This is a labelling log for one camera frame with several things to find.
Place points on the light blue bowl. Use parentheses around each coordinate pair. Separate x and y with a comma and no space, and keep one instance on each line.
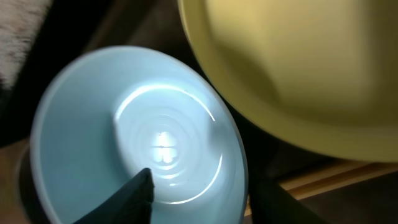
(115,111)

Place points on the brown serving tray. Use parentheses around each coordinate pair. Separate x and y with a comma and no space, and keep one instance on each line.
(363,197)

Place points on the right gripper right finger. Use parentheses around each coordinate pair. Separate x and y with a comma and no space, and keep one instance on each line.
(271,204)

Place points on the rice leftovers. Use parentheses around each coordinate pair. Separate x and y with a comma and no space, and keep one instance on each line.
(20,23)

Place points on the wooden chopstick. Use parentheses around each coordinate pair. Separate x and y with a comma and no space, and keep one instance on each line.
(326,174)
(342,183)

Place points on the yellow plate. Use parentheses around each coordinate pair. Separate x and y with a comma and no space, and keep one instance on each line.
(319,74)

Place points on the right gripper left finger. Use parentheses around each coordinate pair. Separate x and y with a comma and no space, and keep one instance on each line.
(131,204)

